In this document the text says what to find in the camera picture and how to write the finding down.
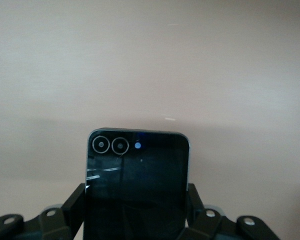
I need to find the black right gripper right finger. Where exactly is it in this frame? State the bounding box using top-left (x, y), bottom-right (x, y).
top-left (186, 183), bottom-right (282, 240)

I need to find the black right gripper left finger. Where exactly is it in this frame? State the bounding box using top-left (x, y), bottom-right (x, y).
top-left (0, 182), bottom-right (88, 240)

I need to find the dark flip phone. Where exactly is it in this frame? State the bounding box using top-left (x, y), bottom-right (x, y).
top-left (83, 127), bottom-right (192, 240)

